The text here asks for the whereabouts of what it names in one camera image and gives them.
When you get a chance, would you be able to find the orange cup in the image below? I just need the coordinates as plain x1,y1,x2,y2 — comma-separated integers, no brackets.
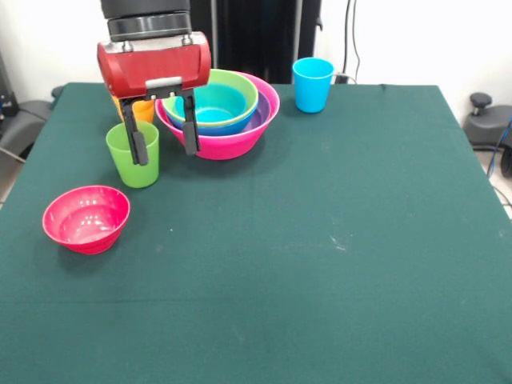
113,95,156,124

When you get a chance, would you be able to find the small pink bowl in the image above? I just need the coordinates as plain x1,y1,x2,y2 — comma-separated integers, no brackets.
42,185,131,255

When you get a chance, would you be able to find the purple bowl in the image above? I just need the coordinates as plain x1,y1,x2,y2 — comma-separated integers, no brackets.
239,94,273,135

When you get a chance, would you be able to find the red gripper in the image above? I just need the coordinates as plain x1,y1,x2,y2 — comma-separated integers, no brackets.
97,31,212,167

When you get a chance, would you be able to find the large pink bowl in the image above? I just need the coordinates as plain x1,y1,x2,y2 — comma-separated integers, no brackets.
154,73,281,162

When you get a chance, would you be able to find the green cup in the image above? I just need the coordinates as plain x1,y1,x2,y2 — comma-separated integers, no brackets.
105,121,161,189

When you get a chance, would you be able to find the small translucent blue bowl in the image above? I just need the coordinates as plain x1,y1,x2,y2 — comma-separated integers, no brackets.
174,82,248,123

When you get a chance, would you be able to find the dark green tablecloth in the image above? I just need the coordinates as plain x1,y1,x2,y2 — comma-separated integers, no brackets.
0,82,512,384

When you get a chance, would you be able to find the black hanging cable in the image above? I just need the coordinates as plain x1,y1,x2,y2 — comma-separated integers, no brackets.
334,0,362,85

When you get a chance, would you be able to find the large blue bowl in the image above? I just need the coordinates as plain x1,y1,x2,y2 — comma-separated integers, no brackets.
165,99,260,136

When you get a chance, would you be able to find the grey pedestal foot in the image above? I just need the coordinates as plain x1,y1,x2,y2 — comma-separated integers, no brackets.
463,92,512,150
0,86,65,161

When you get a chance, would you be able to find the blue cup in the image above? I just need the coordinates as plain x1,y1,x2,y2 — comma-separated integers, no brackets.
291,57,335,114

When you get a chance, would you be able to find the blue cable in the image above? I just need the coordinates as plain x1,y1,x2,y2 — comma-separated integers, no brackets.
486,115,512,179

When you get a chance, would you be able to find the green bowl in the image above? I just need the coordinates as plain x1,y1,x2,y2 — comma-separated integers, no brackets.
161,68,260,127

